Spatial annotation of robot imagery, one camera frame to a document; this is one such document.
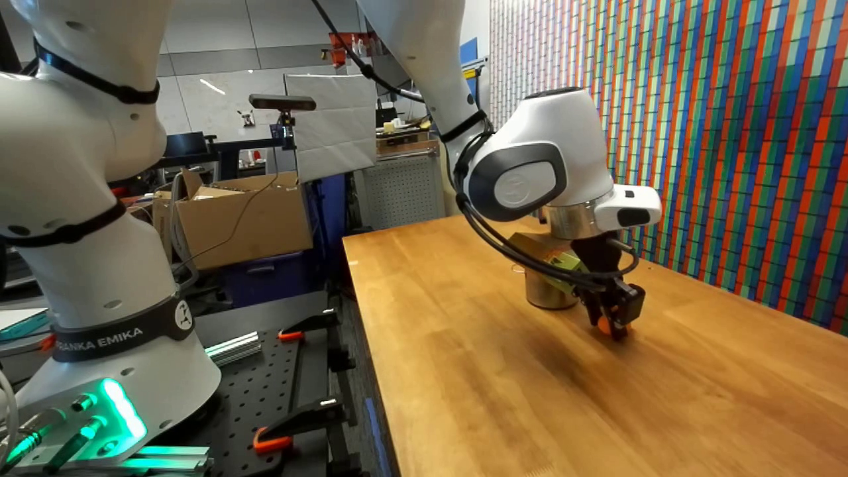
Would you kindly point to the orange black clamp rear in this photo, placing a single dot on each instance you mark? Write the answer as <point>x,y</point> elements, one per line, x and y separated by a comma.
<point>298,329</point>

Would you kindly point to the orange rubber duck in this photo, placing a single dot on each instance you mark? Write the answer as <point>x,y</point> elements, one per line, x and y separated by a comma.
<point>611,329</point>

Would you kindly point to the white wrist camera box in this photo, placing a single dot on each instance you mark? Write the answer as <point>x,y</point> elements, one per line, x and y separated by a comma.
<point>630,207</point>

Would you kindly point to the orange black clamp front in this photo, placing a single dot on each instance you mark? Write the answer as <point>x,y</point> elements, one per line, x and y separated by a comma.
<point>278,439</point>

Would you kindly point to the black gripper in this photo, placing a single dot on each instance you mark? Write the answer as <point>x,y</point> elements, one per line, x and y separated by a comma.
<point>612,297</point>

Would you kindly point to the aluminium extrusion rail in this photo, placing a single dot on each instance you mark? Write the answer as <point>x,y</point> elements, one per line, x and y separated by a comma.
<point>236,347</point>

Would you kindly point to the yellow green object in pot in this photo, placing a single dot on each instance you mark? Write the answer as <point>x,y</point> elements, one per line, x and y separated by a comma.
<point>566,265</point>

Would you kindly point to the orange black clamp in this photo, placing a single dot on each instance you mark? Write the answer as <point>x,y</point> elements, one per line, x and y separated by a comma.
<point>278,439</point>
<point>298,329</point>

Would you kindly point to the cardboard box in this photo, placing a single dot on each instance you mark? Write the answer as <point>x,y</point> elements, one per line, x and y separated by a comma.
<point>231,220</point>

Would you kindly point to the black camera on stand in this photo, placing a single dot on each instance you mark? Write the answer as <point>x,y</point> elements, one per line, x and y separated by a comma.
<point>285,113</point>

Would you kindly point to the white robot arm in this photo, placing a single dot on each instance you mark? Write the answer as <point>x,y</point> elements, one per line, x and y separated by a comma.
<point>82,114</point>

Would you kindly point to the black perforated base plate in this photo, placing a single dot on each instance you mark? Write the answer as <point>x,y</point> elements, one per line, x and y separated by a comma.
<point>253,394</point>

